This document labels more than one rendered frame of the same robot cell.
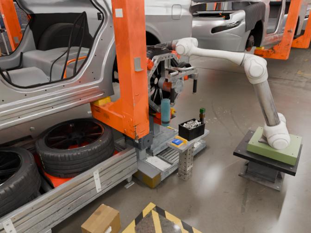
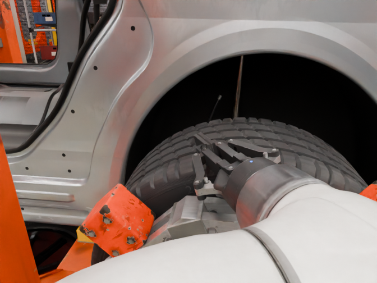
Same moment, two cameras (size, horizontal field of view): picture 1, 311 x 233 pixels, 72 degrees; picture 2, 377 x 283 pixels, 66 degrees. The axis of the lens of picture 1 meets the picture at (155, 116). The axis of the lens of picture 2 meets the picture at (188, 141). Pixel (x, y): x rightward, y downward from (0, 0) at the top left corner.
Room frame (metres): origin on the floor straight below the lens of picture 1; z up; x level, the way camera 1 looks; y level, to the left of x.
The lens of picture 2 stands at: (1.70, -0.33, 1.39)
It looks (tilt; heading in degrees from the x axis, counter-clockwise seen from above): 23 degrees down; 53
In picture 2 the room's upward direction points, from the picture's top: straight up
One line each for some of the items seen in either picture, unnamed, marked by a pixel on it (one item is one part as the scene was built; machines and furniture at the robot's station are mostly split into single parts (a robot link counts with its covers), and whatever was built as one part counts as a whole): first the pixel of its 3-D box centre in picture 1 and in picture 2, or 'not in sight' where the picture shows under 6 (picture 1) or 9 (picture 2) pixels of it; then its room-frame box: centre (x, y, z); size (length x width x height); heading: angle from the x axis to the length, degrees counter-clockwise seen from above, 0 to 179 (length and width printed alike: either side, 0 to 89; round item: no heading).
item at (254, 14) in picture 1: (251, 16); not in sight; (4.54, -1.91, 1.36); 0.71 x 0.30 x 0.51; 136
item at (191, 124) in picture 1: (191, 128); not in sight; (1.68, -0.32, 0.51); 0.20 x 0.14 x 0.13; 126
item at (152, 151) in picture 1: (156, 138); not in sight; (2.15, -0.01, 0.13); 0.50 x 0.36 x 0.10; 136
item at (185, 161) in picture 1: (185, 159); not in sight; (1.64, -0.28, 0.21); 0.10 x 0.10 x 0.42; 46
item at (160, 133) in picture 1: (153, 125); not in sight; (2.12, 0.02, 0.32); 0.40 x 0.30 x 0.28; 136
